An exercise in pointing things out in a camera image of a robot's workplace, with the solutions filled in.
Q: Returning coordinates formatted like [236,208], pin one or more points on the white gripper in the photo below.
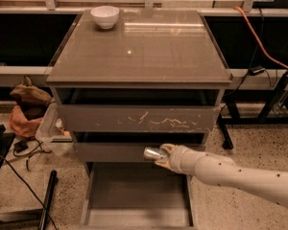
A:
[181,159]

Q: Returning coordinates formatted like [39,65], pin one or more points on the silver blue redbull can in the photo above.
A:
[155,154]

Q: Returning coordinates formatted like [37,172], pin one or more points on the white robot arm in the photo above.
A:
[216,170]

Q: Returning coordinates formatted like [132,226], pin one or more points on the grey open bottom drawer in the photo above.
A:
[137,196]

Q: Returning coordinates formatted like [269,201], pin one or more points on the grey top drawer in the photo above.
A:
[138,110]

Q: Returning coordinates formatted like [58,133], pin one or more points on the grey middle drawer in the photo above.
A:
[128,146]

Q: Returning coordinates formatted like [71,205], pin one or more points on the grey drawer cabinet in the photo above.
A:
[146,49]

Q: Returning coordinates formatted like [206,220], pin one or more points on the clear plastic bin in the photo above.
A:
[51,133]

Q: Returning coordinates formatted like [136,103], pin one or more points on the black power adapter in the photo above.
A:
[256,70]

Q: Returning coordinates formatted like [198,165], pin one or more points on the black metal stand leg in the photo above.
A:
[45,215]

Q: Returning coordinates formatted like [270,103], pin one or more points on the black small floor device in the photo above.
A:
[20,146]

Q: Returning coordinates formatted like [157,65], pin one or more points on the white ceramic bowl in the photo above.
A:
[105,16]

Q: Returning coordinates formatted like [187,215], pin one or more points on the orange cloth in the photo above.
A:
[21,126]

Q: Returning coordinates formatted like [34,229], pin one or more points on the brown cloth bag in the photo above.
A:
[27,94]

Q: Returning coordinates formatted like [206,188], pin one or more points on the black table frame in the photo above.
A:
[277,99]

